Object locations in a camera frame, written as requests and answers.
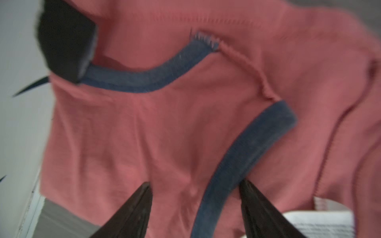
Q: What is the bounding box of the red tank top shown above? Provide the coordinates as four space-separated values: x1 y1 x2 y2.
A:
38 1 381 238

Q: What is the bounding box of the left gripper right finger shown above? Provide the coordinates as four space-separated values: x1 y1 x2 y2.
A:
239 179 305 238

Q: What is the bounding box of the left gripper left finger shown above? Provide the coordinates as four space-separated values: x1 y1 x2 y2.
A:
91 182 153 238

